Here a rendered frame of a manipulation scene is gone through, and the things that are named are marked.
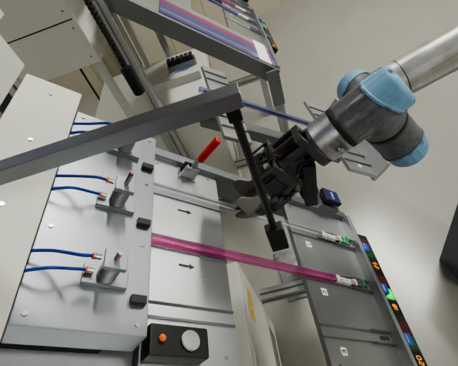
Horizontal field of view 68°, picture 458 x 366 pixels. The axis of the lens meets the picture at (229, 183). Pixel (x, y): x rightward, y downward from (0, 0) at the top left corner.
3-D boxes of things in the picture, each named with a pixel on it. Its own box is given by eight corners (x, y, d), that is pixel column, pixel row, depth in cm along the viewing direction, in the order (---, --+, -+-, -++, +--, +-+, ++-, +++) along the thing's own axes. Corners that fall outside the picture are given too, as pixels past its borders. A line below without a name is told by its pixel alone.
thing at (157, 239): (358, 282, 74) (363, 279, 73) (360, 288, 73) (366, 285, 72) (130, 232, 52) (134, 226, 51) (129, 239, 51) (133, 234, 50)
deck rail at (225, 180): (327, 225, 93) (344, 212, 89) (330, 231, 92) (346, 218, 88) (42, 136, 62) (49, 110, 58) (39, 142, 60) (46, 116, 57)
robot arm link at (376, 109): (428, 113, 50) (404, 80, 45) (363, 157, 56) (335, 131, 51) (403, 84, 56) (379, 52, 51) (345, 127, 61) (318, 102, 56)
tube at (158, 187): (342, 240, 82) (346, 237, 81) (344, 245, 81) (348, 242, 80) (137, 181, 60) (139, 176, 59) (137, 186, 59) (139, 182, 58)
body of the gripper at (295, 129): (243, 157, 63) (294, 115, 57) (273, 178, 68) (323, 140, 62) (250, 188, 58) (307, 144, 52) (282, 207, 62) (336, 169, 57)
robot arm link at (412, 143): (407, 114, 65) (381, 82, 59) (443, 151, 58) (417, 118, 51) (371, 141, 69) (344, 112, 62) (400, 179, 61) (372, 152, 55)
